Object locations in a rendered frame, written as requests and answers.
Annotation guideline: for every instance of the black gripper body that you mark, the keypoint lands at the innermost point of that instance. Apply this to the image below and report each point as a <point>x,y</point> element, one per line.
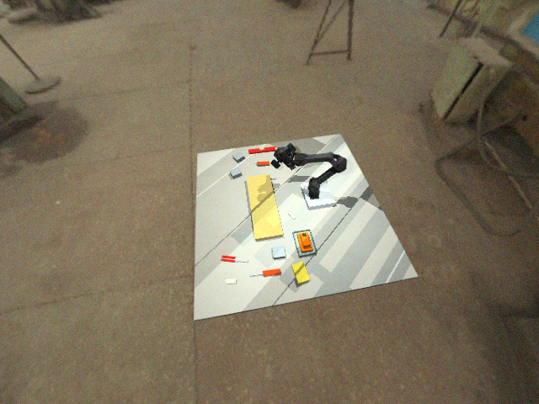
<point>276,163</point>

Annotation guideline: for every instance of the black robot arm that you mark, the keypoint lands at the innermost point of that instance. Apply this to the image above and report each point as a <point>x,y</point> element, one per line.
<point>302,159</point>

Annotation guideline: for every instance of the yellow panel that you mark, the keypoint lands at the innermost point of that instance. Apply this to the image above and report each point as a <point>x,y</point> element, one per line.
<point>266,220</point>

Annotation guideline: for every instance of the red bar with yellow insert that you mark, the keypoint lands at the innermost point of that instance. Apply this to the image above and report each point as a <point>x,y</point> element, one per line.
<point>264,149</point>

